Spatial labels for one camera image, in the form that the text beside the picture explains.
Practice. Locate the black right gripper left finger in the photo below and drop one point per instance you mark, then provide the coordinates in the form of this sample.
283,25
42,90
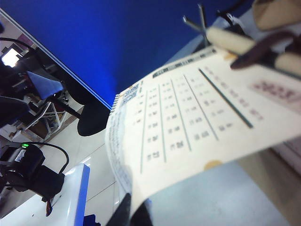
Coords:
123,213

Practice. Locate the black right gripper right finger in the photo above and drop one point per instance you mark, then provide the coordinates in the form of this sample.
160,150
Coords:
143,215

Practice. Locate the white paper calendar pages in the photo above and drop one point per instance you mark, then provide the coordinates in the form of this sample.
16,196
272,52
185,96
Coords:
188,122

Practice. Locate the black padded chair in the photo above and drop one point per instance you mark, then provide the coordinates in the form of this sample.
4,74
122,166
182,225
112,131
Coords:
91,120

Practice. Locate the white metal rack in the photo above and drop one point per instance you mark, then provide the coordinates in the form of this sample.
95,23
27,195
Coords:
47,117

